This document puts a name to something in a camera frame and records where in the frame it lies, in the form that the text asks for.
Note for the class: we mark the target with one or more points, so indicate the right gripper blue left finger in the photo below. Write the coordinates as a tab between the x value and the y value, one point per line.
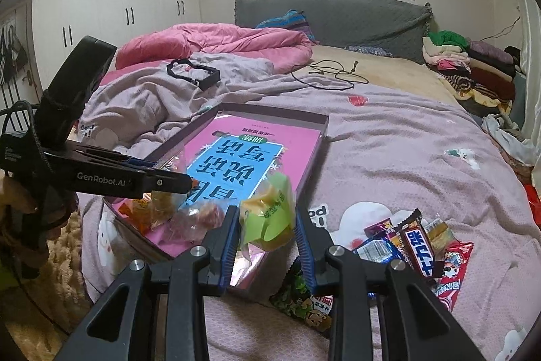
122	324

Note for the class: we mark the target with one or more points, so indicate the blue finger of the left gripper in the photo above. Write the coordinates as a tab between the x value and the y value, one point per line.
83	157
118	182

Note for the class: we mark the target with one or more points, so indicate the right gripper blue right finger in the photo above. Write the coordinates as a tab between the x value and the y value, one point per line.
414	324

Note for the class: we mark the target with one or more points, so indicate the clear bag round pastry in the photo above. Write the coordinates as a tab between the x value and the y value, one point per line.
165	205

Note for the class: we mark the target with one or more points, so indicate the brown chocolate bar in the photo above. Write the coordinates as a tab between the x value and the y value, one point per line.
416	244

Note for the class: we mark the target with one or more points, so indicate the red lollipop snack packet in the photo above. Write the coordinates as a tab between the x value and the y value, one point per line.
455	266

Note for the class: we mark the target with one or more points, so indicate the blue biscuit packet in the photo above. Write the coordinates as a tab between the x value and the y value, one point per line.
378	250

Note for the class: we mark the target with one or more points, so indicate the purple orange snack packet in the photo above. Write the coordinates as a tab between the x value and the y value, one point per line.
383	228

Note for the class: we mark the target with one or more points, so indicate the green black snack packet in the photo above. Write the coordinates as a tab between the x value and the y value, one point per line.
296	300

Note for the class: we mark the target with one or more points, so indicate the green yellow snack bag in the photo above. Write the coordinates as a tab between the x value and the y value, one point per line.
267	218

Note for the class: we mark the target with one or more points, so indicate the clear bag reddish candy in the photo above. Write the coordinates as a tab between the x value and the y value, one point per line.
191	223

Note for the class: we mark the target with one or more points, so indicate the person's left hand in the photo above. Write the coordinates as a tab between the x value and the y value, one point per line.
15	197

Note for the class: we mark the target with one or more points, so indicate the beige knitted rug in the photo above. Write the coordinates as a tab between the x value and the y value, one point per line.
43	310

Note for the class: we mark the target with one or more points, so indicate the pink children's book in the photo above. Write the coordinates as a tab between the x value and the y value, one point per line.
249	174

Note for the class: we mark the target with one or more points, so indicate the dark cardboard box tray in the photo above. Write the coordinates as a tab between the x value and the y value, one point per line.
236	191

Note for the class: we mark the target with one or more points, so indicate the red plastic bag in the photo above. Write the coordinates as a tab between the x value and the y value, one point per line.
534	203

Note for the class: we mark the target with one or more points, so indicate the lilac bed cover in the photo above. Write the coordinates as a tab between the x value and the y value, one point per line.
396	153

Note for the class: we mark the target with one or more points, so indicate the basket with grey cloth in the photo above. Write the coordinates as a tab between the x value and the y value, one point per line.
507	136

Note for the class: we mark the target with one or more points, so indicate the pink quilt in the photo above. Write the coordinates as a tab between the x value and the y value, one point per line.
285	49

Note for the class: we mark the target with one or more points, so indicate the blue striped pillow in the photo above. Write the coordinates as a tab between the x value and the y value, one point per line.
292	20

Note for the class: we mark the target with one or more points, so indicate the beige bed sheet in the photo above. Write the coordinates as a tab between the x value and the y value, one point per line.
393	73

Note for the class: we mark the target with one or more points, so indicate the pile of folded clothes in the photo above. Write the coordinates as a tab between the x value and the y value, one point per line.
479	75

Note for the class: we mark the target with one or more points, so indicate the grey headboard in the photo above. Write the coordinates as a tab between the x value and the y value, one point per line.
393	25

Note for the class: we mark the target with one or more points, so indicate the white satin curtain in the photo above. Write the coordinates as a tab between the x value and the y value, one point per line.
530	54

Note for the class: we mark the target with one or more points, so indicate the black plastic frame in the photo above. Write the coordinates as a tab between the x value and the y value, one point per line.
201	76

